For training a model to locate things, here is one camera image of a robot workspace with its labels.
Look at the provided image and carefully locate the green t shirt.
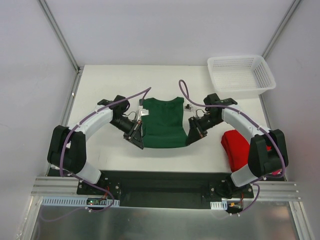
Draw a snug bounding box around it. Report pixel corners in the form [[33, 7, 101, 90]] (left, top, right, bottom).
[[141, 97, 187, 149]]

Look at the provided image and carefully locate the white plastic basket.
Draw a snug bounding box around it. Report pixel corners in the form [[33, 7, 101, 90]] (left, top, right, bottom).
[[207, 55, 276, 99]]

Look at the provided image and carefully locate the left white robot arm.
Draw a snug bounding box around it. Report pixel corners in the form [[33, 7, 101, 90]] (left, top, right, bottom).
[[47, 95, 144, 195]]

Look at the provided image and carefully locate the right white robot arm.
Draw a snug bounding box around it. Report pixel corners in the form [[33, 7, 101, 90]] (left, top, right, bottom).
[[186, 93, 289, 198]]

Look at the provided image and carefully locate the red folded t shirt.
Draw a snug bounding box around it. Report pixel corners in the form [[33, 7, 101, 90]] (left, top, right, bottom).
[[221, 130, 277, 178]]

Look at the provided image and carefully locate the pink folded t shirt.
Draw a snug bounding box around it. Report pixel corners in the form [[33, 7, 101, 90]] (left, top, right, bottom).
[[272, 169, 282, 176]]

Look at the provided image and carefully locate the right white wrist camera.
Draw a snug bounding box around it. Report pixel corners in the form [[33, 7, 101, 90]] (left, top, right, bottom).
[[184, 104, 194, 113]]

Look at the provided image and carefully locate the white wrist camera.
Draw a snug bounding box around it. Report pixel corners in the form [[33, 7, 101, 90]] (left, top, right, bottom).
[[139, 108, 149, 117], [184, 104, 194, 113]]

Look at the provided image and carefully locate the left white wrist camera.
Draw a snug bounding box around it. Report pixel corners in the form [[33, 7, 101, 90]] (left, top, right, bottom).
[[139, 108, 149, 117]]

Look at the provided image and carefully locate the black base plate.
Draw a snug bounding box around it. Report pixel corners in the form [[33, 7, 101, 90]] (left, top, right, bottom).
[[76, 169, 255, 208]]

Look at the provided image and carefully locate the right white cable duct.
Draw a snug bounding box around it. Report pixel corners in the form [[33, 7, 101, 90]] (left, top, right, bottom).
[[210, 200, 228, 211]]

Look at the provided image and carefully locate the white cable duct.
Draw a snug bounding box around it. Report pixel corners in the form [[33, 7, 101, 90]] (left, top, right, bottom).
[[210, 200, 228, 211], [42, 196, 120, 208]]

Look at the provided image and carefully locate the aluminium frame rail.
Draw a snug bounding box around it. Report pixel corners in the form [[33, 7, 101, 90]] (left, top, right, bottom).
[[31, 176, 303, 202]]

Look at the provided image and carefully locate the left white cable duct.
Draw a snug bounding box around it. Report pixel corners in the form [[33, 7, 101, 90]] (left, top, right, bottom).
[[42, 196, 120, 208]]

